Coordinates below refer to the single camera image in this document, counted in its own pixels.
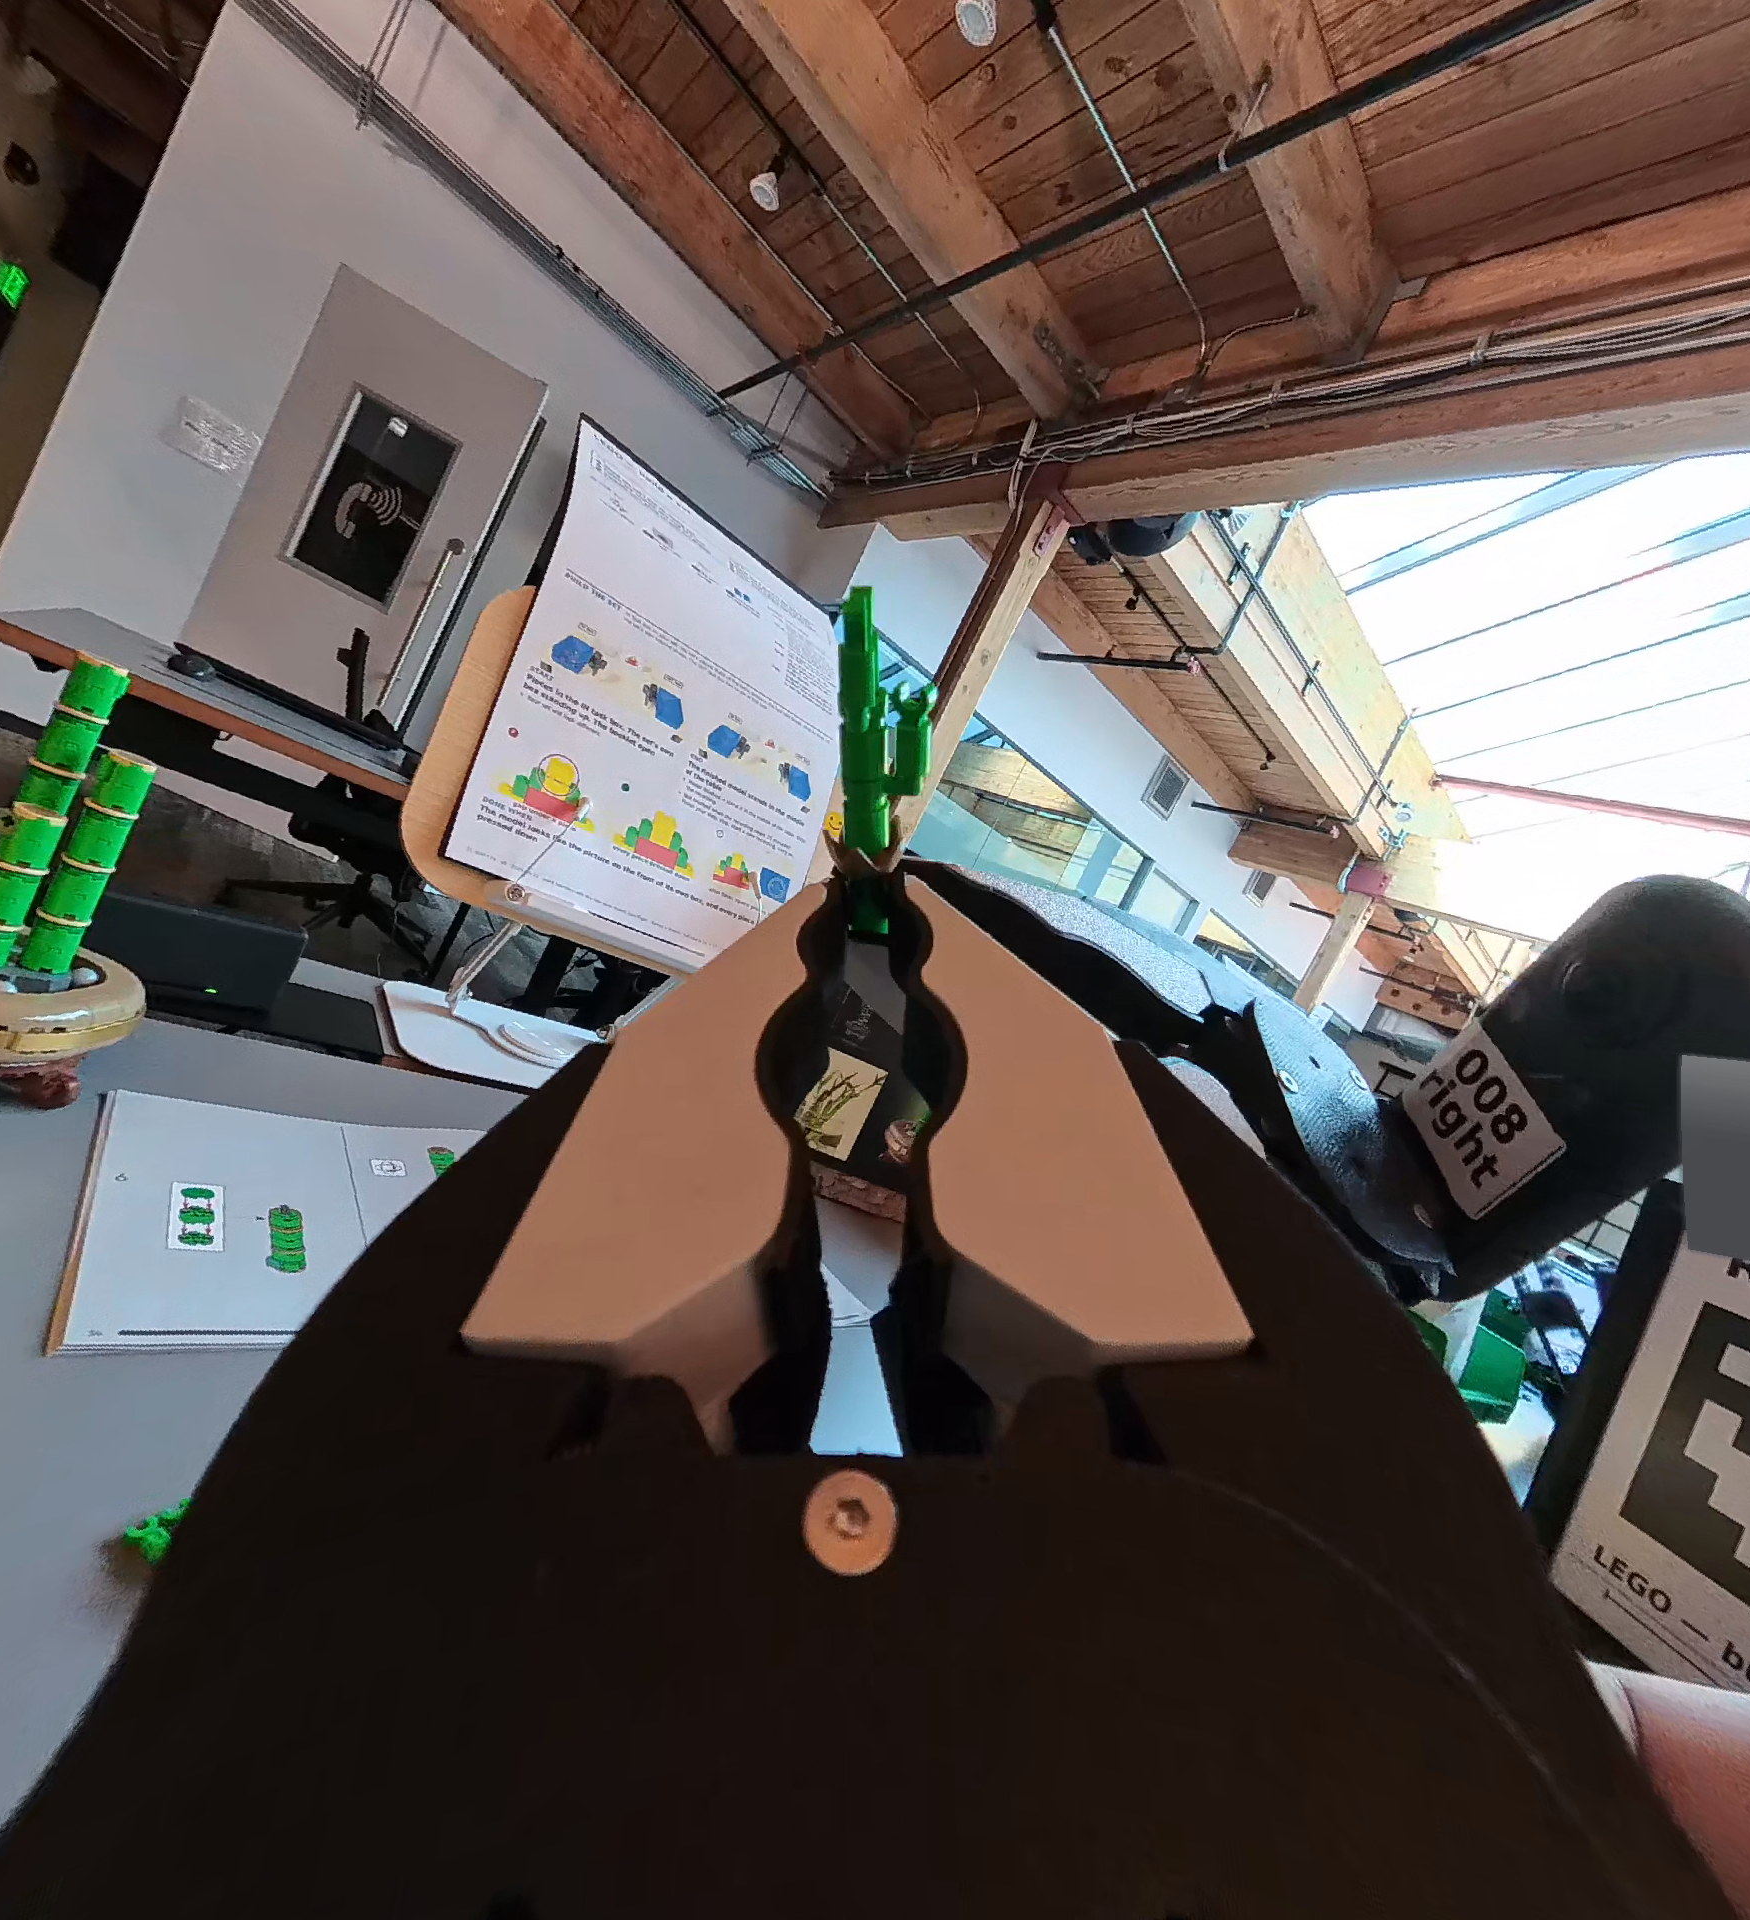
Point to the lego bamboo model in pot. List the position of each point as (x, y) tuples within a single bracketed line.
[(65, 839)]

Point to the black lego box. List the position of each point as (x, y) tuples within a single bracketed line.
[(853, 1095)]

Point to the black box device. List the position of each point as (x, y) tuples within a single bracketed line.
[(200, 952)]

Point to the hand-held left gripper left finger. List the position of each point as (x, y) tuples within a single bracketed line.
[(635, 1200)]

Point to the lego instruction booklet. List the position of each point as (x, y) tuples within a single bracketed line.
[(215, 1276)]

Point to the white wall notice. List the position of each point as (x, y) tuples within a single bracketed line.
[(212, 436)]

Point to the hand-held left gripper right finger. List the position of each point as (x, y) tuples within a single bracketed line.
[(1085, 1200)]

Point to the black flat pad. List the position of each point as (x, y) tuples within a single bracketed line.
[(321, 1027)]

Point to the green lego bamboo sprig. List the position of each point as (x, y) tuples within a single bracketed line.
[(151, 1533), (864, 721)]

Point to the black office chair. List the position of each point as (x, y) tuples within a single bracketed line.
[(349, 839)]

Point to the framed phone sign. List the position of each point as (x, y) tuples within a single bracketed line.
[(366, 503)]

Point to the white ceiling sensor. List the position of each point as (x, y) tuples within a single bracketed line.
[(766, 191), (979, 20)]

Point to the green storage bins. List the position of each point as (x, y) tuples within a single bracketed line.
[(1491, 1358)]

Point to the background desk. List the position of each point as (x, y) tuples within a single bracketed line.
[(82, 638)]

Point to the printed instruction sheet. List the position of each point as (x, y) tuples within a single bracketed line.
[(635, 721)]

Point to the green exit sign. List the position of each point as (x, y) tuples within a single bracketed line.
[(8, 282)]

